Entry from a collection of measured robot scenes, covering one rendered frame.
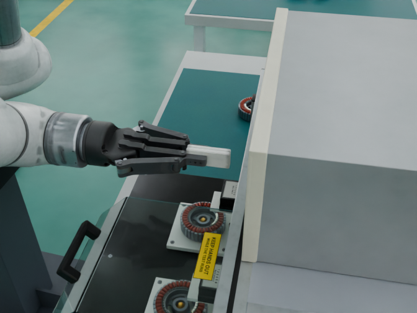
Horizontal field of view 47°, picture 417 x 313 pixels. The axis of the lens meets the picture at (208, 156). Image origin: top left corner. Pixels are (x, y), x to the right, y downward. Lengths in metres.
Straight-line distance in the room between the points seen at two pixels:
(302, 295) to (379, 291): 0.11
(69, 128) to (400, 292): 0.55
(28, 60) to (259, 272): 0.97
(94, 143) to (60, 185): 1.79
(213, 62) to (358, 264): 1.37
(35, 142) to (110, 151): 0.12
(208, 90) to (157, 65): 1.77
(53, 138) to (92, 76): 2.65
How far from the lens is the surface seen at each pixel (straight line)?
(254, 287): 0.69
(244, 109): 1.60
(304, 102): 0.67
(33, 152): 0.81
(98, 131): 0.79
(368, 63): 0.79
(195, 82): 1.81
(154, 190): 1.32
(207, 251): 0.79
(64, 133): 0.80
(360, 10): 2.52
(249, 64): 1.94
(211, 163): 0.77
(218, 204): 1.12
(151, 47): 3.76
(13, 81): 1.47
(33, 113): 0.82
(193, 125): 1.59
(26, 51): 1.43
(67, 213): 2.42
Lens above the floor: 1.67
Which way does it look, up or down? 39 degrees down
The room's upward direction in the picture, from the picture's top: straight up
